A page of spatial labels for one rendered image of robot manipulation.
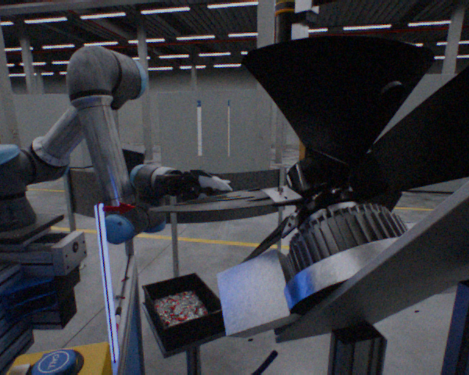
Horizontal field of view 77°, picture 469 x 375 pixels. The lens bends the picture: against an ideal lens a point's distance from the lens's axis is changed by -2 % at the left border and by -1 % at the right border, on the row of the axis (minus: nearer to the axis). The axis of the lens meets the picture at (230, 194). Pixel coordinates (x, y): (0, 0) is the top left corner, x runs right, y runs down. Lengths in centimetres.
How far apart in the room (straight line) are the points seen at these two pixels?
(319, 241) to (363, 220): 8
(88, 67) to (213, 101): 600
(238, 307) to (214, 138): 618
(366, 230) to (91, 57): 68
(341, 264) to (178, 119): 661
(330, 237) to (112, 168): 51
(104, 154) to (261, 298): 48
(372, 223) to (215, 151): 629
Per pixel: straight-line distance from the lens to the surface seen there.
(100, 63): 80
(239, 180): 243
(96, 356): 41
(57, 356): 41
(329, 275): 46
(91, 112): 77
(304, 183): 62
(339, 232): 51
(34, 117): 1122
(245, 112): 656
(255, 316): 61
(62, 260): 98
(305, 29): 61
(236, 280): 64
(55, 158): 107
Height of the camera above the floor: 133
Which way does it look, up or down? 13 degrees down
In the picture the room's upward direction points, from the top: straight up
